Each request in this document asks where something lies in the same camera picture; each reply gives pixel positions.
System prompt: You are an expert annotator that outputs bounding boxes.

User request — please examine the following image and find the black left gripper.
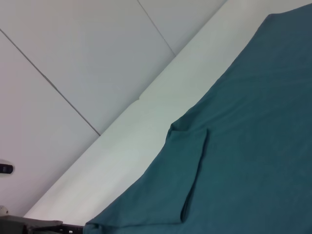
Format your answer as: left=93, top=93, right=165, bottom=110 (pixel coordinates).
left=0, top=215, right=86, bottom=234

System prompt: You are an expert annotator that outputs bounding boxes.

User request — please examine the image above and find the teal blue shirt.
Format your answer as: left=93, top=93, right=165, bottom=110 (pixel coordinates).
left=84, top=3, right=312, bottom=234

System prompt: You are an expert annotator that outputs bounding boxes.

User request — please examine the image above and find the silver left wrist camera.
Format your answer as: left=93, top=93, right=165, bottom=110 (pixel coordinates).
left=0, top=158, right=15, bottom=175

